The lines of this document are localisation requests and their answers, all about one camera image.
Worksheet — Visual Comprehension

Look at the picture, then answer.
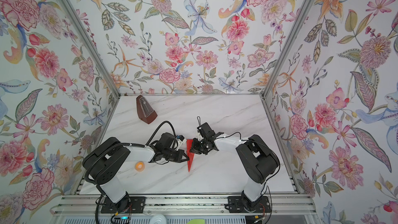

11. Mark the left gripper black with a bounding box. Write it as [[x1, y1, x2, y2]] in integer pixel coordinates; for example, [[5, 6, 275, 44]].
[[162, 149, 191, 163]]

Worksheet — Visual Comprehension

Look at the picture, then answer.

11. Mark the red square paper sheet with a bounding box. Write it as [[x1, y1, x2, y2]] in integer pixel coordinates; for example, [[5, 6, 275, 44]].
[[187, 140, 194, 172]]

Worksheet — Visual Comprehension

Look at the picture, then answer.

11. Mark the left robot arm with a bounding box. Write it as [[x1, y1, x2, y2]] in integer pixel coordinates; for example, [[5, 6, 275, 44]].
[[83, 133, 189, 204]]

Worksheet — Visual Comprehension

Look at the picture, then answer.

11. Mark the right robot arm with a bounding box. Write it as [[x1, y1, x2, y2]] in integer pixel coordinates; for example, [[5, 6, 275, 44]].
[[190, 122, 280, 205]]

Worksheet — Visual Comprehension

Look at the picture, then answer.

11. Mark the brown wooden metronome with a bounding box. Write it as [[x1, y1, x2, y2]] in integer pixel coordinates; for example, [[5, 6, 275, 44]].
[[136, 95, 158, 124]]

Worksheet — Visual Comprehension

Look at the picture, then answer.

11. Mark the green object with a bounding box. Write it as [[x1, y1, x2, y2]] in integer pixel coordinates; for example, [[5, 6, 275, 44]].
[[187, 219, 206, 224]]

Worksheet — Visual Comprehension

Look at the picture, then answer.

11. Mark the white round object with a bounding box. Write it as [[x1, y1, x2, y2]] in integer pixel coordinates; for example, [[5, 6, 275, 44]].
[[149, 214, 167, 224]]

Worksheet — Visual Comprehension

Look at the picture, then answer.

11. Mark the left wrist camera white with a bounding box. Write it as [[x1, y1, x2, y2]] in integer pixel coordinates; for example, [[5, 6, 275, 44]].
[[176, 135, 187, 150]]

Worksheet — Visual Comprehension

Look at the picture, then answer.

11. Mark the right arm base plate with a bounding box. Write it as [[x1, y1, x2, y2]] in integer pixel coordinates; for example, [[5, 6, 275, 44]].
[[224, 196, 272, 214]]

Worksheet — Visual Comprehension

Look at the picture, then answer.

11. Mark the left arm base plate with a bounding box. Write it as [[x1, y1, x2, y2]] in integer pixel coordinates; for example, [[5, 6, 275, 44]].
[[101, 196, 146, 214]]

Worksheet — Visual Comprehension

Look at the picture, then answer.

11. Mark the aluminium front rail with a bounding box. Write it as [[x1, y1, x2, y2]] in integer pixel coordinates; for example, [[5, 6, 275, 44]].
[[50, 192, 317, 216]]

